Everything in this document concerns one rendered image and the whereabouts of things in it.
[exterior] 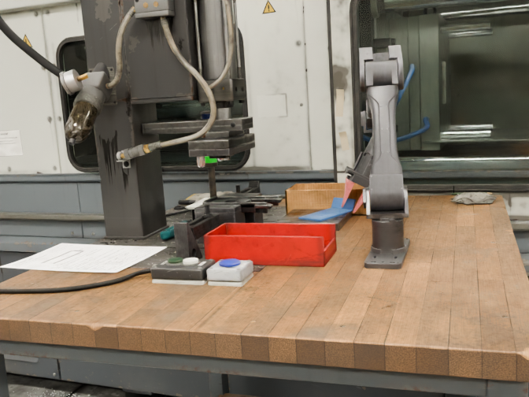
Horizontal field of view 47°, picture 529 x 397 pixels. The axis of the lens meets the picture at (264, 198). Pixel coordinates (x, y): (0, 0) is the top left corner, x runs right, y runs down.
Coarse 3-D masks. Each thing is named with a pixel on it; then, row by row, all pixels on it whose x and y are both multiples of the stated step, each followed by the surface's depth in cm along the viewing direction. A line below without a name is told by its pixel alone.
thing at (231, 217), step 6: (240, 210) 143; (198, 216) 143; (222, 216) 141; (228, 216) 140; (234, 216) 140; (240, 216) 143; (246, 216) 154; (252, 216) 153; (258, 216) 156; (222, 222) 141; (228, 222) 141; (234, 222) 140; (240, 222) 143; (246, 222) 154; (252, 222) 154; (258, 222) 156; (198, 240) 144
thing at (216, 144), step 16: (224, 112) 145; (144, 128) 150; (160, 128) 148; (176, 128) 147; (192, 128) 146; (224, 128) 143; (240, 128) 142; (192, 144) 139; (208, 144) 138; (224, 144) 137; (240, 144) 144
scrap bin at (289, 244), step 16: (224, 224) 135; (240, 224) 135; (256, 224) 134; (272, 224) 133; (288, 224) 132; (304, 224) 130; (320, 224) 129; (208, 240) 125; (224, 240) 124; (240, 240) 123; (256, 240) 122; (272, 240) 121; (288, 240) 120; (304, 240) 119; (320, 240) 118; (208, 256) 126; (224, 256) 125; (240, 256) 124; (256, 256) 123; (272, 256) 121; (288, 256) 120; (304, 256) 119; (320, 256) 118
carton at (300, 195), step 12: (288, 192) 169; (300, 192) 168; (312, 192) 167; (324, 192) 166; (336, 192) 165; (360, 192) 163; (288, 204) 170; (300, 204) 169; (312, 204) 168; (324, 204) 167
